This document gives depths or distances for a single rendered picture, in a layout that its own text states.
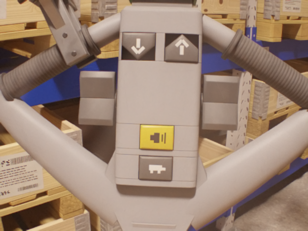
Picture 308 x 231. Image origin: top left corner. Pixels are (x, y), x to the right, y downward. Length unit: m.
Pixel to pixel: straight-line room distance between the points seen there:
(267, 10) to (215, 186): 1.62
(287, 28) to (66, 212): 1.65
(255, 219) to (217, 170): 2.09
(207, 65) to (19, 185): 0.98
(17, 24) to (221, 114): 0.80
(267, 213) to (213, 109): 2.20
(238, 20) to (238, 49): 1.31
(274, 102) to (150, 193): 1.76
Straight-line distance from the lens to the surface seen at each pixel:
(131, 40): 0.40
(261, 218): 2.53
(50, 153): 0.44
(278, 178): 2.66
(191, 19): 0.40
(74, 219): 1.38
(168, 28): 0.40
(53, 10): 0.41
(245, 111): 2.01
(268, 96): 2.06
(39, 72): 0.43
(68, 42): 0.41
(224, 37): 0.42
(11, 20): 1.09
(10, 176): 1.19
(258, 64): 0.42
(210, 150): 2.04
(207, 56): 1.67
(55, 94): 1.24
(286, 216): 2.60
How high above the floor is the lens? 1.41
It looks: 19 degrees down
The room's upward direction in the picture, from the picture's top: 1 degrees clockwise
